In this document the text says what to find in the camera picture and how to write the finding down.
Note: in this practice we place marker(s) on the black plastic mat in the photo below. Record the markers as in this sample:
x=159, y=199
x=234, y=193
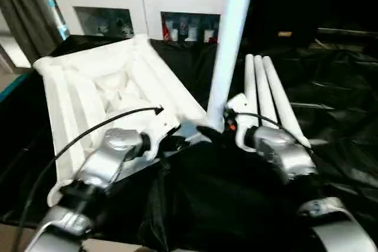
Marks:
x=224, y=205

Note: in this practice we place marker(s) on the white plastic table leg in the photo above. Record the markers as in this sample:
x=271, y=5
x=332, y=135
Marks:
x=264, y=87
x=283, y=104
x=251, y=81
x=230, y=39

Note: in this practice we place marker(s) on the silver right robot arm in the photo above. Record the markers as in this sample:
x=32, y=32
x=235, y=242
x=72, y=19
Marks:
x=289, y=157

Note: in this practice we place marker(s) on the red bottle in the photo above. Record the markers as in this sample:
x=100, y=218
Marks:
x=167, y=30

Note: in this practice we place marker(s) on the white plastic table top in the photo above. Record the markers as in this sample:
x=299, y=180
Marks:
x=88, y=81

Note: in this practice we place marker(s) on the grey curtain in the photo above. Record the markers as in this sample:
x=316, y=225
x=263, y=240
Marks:
x=26, y=10

